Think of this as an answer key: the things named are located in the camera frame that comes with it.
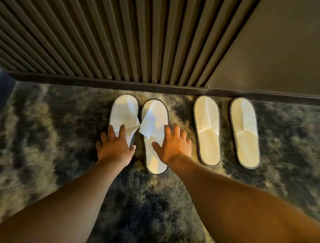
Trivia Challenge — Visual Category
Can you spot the person's right hand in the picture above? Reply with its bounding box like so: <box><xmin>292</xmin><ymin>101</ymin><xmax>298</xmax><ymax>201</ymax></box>
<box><xmin>151</xmin><ymin>124</ymin><xmax>192</xmax><ymax>166</ymax></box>

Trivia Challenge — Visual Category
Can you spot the person's left forearm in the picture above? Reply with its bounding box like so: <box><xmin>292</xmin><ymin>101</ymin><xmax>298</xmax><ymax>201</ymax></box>
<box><xmin>0</xmin><ymin>158</ymin><xmax>129</xmax><ymax>243</ymax></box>

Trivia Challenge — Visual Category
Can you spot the white disposable slipper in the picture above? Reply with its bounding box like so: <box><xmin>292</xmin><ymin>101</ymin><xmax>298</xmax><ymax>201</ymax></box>
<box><xmin>229</xmin><ymin>97</ymin><xmax>261</xmax><ymax>170</ymax></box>
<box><xmin>139</xmin><ymin>98</ymin><xmax>169</xmax><ymax>175</ymax></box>
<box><xmin>109</xmin><ymin>94</ymin><xmax>141</xmax><ymax>151</ymax></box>
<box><xmin>193</xmin><ymin>95</ymin><xmax>221</xmax><ymax>167</ymax></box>

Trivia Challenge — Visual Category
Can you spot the person's right forearm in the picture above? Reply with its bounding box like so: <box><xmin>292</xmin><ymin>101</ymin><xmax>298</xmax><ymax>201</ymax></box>
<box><xmin>169</xmin><ymin>155</ymin><xmax>320</xmax><ymax>243</ymax></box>

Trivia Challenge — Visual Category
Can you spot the brown slatted wooden panel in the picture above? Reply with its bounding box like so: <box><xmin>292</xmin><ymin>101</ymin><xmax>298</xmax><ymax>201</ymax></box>
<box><xmin>0</xmin><ymin>0</ymin><xmax>261</xmax><ymax>87</ymax></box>

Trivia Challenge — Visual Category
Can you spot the person's left hand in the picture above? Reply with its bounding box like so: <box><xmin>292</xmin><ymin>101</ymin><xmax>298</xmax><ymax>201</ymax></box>
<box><xmin>96</xmin><ymin>124</ymin><xmax>137</xmax><ymax>168</ymax></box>

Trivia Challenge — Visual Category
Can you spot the dark baseboard strip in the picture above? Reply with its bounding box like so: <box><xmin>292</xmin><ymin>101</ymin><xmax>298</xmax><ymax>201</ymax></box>
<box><xmin>0</xmin><ymin>68</ymin><xmax>320</xmax><ymax>103</ymax></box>

